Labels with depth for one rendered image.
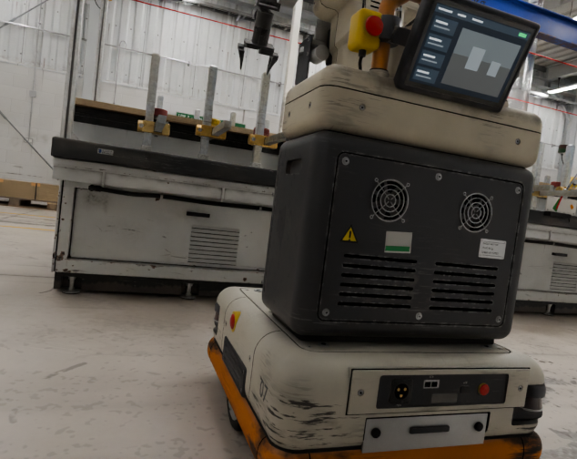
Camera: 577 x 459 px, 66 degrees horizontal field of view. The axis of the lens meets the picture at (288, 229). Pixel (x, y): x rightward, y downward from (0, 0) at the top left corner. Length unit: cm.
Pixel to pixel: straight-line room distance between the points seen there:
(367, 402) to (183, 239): 165
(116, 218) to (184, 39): 765
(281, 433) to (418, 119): 63
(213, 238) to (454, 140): 162
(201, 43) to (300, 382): 918
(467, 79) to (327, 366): 61
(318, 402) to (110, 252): 169
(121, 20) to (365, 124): 899
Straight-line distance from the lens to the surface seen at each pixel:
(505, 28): 100
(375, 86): 89
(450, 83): 96
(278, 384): 82
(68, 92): 212
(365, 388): 85
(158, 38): 969
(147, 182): 209
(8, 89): 958
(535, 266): 354
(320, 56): 138
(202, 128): 209
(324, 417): 84
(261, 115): 217
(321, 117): 85
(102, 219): 232
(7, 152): 947
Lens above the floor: 54
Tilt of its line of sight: 3 degrees down
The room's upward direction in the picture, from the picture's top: 7 degrees clockwise
